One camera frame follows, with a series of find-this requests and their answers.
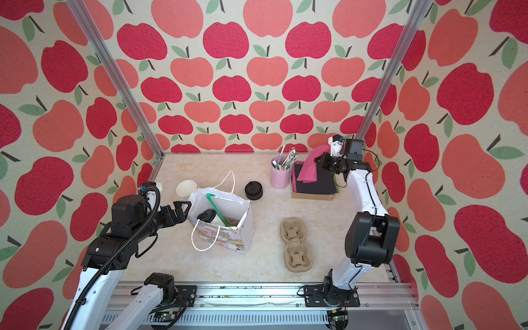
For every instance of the cardboard napkin tray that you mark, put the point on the cardboard napkin tray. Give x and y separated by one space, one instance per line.
313 196

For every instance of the left aluminium frame post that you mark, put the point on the left aluminium frame post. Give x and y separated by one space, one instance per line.
90 29

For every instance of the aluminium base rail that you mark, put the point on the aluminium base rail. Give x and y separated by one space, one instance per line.
270 304

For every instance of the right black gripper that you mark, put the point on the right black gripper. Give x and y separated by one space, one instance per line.
326 158

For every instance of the aluminium frame post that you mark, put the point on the aluminium frame post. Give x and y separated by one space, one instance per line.
90 29
410 29

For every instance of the dark grey napkin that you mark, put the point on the dark grey napkin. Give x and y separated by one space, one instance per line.
322 175

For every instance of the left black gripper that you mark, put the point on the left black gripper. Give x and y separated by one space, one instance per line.
182 214

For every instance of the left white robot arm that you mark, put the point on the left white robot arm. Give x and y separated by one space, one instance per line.
134 218

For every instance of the stack of pulp cup carriers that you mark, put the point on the stack of pulp cup carriers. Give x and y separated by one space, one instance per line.
298 256

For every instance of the animal print paper gift bag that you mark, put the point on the animal print paper gift bag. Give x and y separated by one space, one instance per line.
235 209

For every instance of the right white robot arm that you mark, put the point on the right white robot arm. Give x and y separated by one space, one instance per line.
372 236

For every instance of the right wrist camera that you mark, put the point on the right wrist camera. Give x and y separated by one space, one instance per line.
336 144

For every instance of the green straw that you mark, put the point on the green straw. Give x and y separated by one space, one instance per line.
210 199

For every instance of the right aluminium frame post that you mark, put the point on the right aluminium frame post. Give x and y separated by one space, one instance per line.
410 29

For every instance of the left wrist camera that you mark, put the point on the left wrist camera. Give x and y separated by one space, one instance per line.
153 198

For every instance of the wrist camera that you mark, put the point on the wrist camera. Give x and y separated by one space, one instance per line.
153 198
336 144

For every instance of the black coffee cup lid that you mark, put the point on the black coffee cup lid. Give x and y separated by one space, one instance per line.
207 216

